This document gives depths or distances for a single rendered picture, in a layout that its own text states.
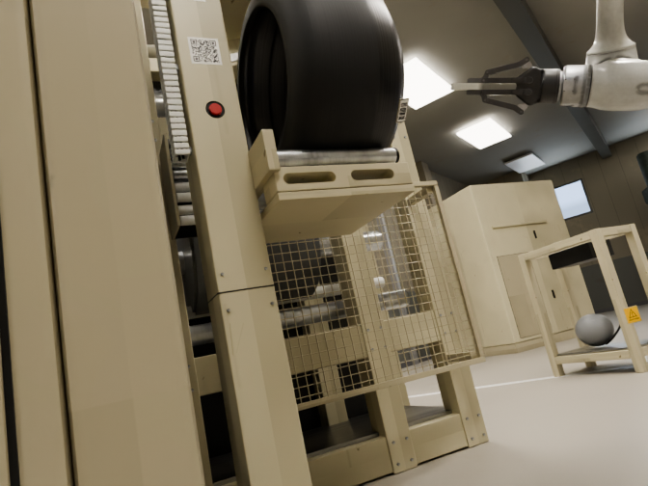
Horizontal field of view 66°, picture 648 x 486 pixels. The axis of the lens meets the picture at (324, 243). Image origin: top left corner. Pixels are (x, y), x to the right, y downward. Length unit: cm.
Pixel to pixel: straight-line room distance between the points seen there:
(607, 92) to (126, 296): 112
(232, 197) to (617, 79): 86
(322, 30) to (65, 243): 103
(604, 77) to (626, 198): 1195
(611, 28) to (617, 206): 1183
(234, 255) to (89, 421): 91
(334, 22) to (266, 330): 71
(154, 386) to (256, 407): 87
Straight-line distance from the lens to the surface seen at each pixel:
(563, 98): 125
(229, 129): 123
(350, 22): 126
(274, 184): 110
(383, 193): 120
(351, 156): 123
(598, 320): 341
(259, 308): 111
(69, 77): 28
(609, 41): 139
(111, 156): 26
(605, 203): 1319
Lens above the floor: 45
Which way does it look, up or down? 12 degrees up
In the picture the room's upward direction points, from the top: 12 degrees counter-clockwise
